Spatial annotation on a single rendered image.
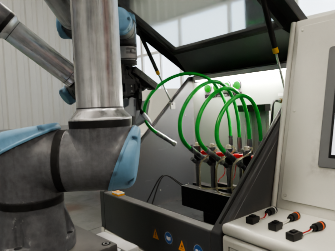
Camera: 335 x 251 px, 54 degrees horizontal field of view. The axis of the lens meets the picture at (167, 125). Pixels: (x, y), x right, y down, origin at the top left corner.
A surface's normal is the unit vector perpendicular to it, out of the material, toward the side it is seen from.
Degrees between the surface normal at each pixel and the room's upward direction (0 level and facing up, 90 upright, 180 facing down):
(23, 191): 90
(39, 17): 90
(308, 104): 76
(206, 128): 90
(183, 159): 90
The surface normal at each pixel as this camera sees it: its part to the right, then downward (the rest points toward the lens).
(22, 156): 0.11, -0.04
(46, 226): 0.62, -0.29
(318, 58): -0.77, -0.17
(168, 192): 0.62, 0.01
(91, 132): -0.10, 0.05
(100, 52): 0.35, 0.03
